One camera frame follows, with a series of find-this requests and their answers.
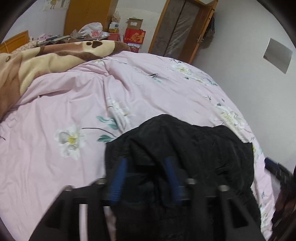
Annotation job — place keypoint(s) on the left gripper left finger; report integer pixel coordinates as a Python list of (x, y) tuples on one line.
[(117, 176)]

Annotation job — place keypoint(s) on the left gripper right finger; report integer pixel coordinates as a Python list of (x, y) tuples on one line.
[(176, 179)]

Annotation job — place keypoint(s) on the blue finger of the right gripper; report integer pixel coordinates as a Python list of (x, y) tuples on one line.
[(272, 167)]

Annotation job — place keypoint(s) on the black puffer jacket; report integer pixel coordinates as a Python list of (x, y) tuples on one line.
[(218, 173)]

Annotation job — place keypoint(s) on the pink floral bed sheet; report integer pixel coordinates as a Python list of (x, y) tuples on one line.
[(56, 134)]

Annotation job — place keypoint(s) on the red gift box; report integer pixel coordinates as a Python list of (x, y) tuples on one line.
[(134, 36)]

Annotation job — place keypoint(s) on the hanging bag on door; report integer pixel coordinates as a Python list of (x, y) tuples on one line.
[(209, 34)]

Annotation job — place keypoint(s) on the wooden framed door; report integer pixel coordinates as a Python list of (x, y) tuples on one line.
[(181, 29)]

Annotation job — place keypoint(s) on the cardboard box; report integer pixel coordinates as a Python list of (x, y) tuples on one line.
[(134, 23)]

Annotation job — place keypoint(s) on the snack bag stack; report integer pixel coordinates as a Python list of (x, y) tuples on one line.
[(114, 25)]

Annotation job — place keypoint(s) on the white plastic bag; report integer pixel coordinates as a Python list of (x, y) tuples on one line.
[(93, 30)]

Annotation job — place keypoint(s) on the brown cream fleece blanket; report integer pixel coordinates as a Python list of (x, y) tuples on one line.
[(18, 70)]

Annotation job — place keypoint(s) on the wooden wardrobe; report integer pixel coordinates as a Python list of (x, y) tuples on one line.
[(83, 12)]

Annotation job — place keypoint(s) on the wooden headboard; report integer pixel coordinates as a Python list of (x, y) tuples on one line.
[(14, 42)]

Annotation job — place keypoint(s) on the grey paper on wall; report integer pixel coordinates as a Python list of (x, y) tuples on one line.
[(278, 55)]

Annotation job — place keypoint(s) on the cartoon couple wall poster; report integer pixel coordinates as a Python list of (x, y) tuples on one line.
[(56, 5)]

